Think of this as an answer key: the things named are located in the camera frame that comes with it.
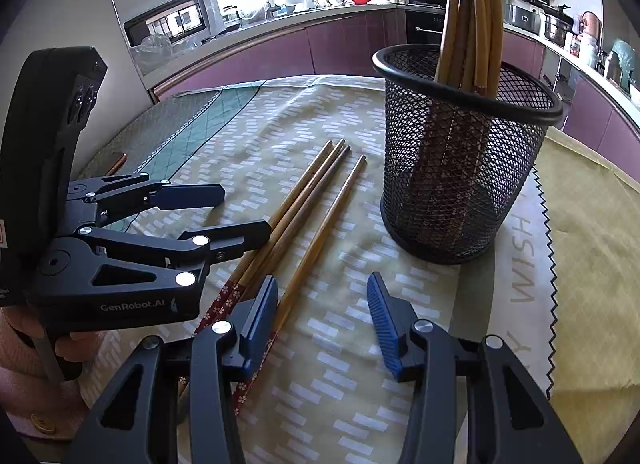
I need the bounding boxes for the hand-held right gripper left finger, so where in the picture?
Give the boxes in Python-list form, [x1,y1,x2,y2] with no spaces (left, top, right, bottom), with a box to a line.
[67,275,279,464]

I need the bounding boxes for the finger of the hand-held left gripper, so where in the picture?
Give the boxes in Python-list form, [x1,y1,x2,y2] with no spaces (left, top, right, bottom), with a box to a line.
[75,220,272,292]
[65,171,227,235]

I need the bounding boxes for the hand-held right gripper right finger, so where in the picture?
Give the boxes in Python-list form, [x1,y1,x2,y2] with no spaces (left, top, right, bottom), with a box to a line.
[366,271,583,464]

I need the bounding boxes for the floral-tipped wooden chopstick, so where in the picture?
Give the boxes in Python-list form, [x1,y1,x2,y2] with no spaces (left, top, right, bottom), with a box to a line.
[192,139,335,340]
[210,145,352,340]
[200,138,347,340]
[232,155,367,417]

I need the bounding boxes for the black wire mesh holder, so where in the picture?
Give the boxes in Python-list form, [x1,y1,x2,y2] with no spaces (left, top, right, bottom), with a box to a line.
[371,43,565,265]

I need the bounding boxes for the bundle of wooden chopsticks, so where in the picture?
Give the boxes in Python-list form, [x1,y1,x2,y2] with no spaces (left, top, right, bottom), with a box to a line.
[425,0,506,245]

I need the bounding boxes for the person's left forearm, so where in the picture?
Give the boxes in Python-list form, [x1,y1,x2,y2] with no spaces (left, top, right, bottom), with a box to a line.
[0,306,108,445]

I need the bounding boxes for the person's left hand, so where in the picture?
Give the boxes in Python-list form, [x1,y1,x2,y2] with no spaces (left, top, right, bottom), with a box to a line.
[52,330,104,363]

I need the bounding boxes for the patterned tablecloth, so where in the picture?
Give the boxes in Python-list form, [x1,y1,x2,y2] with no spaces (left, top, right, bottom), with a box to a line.
[75,74,640,464]

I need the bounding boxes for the clear plastic bag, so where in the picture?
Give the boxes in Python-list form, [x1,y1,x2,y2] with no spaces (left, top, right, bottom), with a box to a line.
[131,34,201,76]

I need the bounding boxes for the white countertop oven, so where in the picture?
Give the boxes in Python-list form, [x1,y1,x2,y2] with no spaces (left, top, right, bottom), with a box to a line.
[122,0,226,47]

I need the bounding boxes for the pink base cabinets with sink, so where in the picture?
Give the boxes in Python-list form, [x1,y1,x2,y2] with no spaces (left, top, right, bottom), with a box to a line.
[150,9,408,105]

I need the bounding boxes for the black built-in oven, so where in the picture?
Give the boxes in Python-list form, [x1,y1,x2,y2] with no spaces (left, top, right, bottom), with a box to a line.
[405,9,446,45]

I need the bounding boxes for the pink base cabinets open shelf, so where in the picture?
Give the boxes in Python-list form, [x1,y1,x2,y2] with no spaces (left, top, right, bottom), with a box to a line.
[502,26,640,155]

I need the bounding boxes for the silver rice cooker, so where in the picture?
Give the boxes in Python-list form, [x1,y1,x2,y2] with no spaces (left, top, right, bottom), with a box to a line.
[505,3,543,35]

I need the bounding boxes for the stainless steel pot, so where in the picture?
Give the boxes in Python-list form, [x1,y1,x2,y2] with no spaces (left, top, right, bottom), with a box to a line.
[544,6,573,47]

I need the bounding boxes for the teal wrapped jar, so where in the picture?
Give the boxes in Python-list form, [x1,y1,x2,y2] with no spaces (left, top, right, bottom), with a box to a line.
[612,39,640,90]

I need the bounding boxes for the pink kettle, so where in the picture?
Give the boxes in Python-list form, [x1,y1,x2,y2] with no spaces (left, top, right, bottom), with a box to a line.
[580,11,603,40]

